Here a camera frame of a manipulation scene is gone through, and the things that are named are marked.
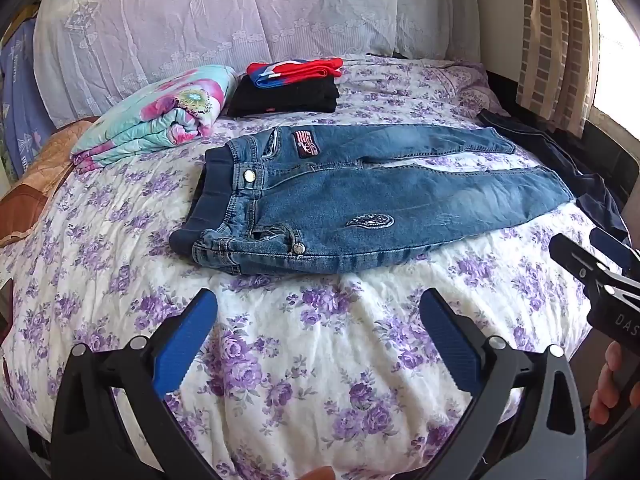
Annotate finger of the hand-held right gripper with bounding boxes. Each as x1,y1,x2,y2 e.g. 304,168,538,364
548,233,608,288
589,228,640,278

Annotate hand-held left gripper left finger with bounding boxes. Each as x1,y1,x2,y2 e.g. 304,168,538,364
50,287,221,480

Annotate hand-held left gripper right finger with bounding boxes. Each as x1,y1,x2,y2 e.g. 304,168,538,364
419,287,588,480

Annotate blue denim pants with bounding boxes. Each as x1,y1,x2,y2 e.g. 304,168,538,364
169,124,575,277

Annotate person's right hand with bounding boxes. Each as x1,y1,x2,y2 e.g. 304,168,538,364
589,341,640,423

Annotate dark navy garment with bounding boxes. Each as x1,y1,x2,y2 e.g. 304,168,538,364
476,109,632,243

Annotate purple floral bed sheet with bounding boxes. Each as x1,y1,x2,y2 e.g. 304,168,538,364
0,54,626,480

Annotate bright window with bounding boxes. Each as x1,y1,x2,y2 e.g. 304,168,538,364
590,0,640,126

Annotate beige checked curtain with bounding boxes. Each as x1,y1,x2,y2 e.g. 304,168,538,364
515,0,596,136

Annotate orange brown blanket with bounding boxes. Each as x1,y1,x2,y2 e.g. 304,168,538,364
0,116,101,248

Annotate folded floral quilt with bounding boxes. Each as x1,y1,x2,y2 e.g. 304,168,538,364
70,64,240,175

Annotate folded black garment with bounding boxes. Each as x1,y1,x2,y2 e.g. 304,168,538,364
227,76,341,118

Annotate folded red and blue garment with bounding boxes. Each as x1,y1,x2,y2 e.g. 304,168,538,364
246,57,345,88

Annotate blue patterned cloth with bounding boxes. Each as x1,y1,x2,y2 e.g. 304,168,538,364
0,17,53,181

